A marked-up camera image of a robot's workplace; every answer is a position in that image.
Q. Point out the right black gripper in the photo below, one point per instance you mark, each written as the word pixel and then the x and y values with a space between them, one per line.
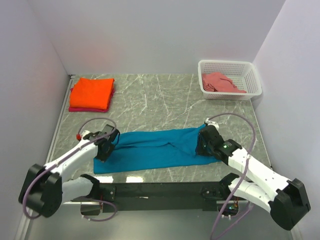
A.
pixel 199 150

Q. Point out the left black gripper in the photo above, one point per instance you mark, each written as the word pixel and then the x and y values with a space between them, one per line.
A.
pixel 103 157

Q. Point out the blue t shirt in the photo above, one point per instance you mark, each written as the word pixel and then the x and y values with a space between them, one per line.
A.
pixel 145 150

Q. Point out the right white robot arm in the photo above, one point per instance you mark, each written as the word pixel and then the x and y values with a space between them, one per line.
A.
pixel 286 200

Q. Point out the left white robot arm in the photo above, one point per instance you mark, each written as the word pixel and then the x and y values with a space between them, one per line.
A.
pixel 48 186

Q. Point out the folded magenta t shirt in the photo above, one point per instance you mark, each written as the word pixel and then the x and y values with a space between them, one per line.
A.
pixel 95 110

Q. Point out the folded orange t shirt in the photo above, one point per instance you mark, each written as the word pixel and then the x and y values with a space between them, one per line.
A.
pixel 92 93

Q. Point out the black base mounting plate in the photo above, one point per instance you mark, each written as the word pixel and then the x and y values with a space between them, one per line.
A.
pixel 143 196

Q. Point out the pink t shirt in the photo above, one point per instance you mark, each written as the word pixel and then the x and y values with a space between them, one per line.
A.
pixel 218 82

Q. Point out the white plastic basket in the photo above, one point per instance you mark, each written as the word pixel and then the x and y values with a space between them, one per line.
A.
pixel 242 73

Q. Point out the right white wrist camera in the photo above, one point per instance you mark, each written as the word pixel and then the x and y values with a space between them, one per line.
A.
pixel 209 122

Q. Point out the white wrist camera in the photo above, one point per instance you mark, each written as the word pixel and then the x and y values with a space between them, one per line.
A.
pixel 86 134
pixel 209 122

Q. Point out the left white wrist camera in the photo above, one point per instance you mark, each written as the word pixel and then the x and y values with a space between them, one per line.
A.
pixel 86 134

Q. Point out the aluminium frame rail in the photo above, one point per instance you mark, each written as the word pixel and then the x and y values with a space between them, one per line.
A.
pixel 85 219

